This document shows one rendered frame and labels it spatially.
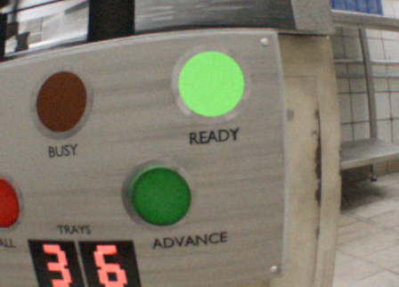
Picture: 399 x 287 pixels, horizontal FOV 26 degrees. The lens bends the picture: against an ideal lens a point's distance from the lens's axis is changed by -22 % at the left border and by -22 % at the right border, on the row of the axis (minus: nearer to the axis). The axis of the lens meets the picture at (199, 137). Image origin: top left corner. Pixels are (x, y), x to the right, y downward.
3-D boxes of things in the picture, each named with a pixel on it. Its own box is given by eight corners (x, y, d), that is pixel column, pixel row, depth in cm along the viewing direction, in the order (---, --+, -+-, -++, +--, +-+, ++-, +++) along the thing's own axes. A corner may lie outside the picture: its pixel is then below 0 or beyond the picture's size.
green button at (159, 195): (130, 223, 52) (123, 166, 52) (186, 219, 53) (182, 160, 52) (136, 228, 51) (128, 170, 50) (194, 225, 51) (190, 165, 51)
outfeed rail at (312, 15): (41, 42, 245) (42, 20, 245) (50, 40, 246) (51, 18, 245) (297, 29, 52) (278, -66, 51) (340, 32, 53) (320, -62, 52)
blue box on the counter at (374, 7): (327, 11, 400) (321, -15, 399) (301, 10, 429) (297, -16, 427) (386, 18, 413) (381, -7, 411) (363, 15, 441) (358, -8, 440)
